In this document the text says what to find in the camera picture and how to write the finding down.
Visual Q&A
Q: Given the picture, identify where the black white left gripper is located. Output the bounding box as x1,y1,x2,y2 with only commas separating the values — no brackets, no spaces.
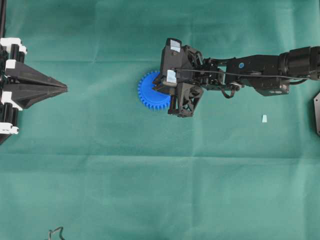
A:
0,37,68,135

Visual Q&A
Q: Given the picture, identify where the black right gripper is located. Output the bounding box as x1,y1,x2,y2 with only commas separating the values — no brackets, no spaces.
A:
152,45,204,118

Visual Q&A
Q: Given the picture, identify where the blue plastic gear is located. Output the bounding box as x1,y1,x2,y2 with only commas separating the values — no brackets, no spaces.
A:
137,71,171,111

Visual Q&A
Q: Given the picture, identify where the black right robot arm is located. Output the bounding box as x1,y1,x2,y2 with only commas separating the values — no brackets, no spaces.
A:
152,45,320,118

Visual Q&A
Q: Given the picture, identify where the green table mat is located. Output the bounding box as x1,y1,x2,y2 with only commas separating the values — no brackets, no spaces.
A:
0,0,320,240

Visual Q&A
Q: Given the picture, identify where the white paper scrap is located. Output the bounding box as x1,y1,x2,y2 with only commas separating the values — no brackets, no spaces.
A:
261,114,268,124

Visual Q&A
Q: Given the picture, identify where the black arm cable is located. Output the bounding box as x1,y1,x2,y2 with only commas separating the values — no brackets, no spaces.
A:
174,68,310,82

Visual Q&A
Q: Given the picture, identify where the black cable bottom edge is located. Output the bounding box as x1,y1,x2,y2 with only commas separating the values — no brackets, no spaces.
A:
47,226,65,240

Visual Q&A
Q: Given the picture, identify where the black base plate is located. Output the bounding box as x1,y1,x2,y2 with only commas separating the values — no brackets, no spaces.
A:
313,92,320,136

